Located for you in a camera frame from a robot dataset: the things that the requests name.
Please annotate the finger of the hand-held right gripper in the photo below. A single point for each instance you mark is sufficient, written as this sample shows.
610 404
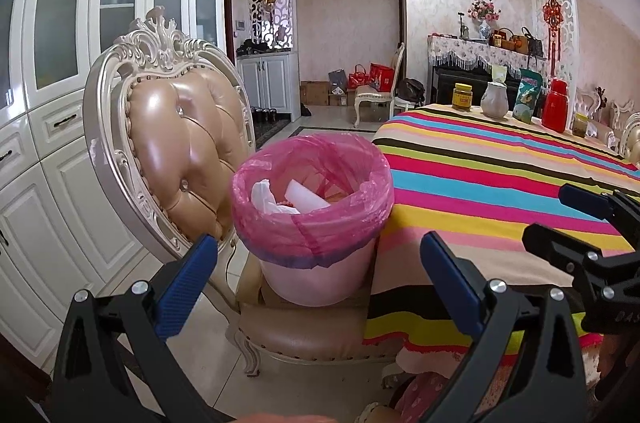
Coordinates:
555 243
582 199

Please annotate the red knot hanging ornament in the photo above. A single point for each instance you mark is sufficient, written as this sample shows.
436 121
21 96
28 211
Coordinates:
552 13

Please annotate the yellow lid glass jar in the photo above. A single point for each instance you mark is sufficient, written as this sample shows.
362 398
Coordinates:
462 98

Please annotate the floral lace cover cloth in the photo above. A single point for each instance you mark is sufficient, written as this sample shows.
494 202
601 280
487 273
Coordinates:
465 50

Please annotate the white ceramic teapot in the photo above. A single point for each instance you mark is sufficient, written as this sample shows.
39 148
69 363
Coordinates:
495 102

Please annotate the brown jar with yellow lid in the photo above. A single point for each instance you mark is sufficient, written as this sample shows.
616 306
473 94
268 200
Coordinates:
580 126

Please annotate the low white cabinet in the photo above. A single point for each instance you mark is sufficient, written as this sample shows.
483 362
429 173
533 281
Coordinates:
267 85

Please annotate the pink plastic bin liner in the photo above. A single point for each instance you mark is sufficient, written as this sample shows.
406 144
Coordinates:
310 235

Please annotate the person's right hand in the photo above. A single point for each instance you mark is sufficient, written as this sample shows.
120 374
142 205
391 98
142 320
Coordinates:
620 355

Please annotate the tall white glass-door cabinet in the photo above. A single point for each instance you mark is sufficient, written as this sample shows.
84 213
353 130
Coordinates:
75 128

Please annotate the blue white porcelain vase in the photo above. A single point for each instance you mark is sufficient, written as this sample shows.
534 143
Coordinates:
484 30

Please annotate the pink flower bouquet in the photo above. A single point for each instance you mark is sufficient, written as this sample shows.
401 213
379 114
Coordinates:
483 8

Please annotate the pale yellow packet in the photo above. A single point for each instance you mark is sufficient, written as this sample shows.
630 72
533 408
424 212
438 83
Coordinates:
498 74

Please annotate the pale pink waste bin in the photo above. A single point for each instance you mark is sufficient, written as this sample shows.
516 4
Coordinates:
320 279

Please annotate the row of dark shoes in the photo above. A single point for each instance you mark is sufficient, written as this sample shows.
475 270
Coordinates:
263 115

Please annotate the white lattice screen with ornament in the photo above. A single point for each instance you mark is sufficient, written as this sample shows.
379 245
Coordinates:
571 28

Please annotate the dark brown bag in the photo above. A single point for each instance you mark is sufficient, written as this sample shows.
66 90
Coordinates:
410 93

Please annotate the woven basket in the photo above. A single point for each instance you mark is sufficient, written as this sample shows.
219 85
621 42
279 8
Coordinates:
503 40

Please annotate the green snack bag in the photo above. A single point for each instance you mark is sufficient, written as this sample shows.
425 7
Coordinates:
527 97

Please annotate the black handbag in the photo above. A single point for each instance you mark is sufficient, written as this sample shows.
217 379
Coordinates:
533 44

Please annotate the dark small figurine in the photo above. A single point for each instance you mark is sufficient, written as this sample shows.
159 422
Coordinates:
463 30

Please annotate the orange handbag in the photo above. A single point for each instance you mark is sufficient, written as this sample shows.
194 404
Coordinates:
521 44

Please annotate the white ornate side chair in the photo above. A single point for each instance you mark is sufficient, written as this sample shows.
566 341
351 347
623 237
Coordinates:
372 97

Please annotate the black bag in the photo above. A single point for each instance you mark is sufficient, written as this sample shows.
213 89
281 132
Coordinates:
252 48

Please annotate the white ornate sofa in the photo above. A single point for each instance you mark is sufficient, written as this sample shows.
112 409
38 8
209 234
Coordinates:
602 108

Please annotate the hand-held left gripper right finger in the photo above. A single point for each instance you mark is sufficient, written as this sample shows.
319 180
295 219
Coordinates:
450 285

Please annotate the red thermos jug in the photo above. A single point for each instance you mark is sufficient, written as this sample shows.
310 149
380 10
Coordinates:
555 108

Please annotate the grey paper bag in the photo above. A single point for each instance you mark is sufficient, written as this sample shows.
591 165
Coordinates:
338 81

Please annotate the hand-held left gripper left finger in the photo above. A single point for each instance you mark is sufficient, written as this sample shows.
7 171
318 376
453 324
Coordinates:
187 285

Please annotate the beige tufted ornate chair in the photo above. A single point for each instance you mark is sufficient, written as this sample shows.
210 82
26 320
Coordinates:
175 128
632 143

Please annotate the colourful striped tablecloth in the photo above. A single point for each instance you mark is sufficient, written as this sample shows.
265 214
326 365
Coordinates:
475 183

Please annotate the red gift box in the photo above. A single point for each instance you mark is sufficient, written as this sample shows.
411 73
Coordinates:
382 77

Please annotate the cardboard box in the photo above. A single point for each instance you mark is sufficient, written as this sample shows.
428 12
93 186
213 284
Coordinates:
315 93

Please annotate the red gift bag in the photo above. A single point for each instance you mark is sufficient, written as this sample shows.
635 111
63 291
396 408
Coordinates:
358 79

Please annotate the person's pink patterned clothing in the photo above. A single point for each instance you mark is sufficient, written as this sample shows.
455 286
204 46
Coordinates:
430 397

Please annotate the black upright piano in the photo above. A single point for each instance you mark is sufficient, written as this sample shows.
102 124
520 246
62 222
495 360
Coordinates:
450 85

